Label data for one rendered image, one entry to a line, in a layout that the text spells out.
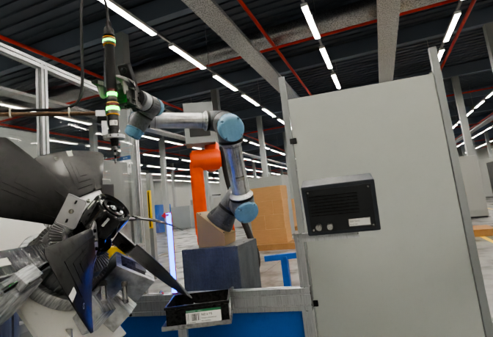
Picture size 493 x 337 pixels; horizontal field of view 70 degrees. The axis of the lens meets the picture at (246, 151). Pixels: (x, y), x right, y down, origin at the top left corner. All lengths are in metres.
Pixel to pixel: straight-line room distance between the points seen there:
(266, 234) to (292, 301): 7.84
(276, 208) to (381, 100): 6.56
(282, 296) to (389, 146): 1.73
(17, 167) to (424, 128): 2.56
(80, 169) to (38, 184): 0.25
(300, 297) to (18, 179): 1.00
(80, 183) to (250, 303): 0.76
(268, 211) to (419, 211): 6.63
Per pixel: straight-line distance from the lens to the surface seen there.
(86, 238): 0.99
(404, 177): 2.85
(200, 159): 5.24
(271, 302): 1.45
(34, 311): 1.15
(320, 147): 2.84
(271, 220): 9.18
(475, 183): 13.17
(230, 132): 1.55
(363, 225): 1.35
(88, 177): 1.29
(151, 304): 1.63
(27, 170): 1.10
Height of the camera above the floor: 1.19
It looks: 9 degrees up
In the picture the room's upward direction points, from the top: 6 degrees counter-clockwise
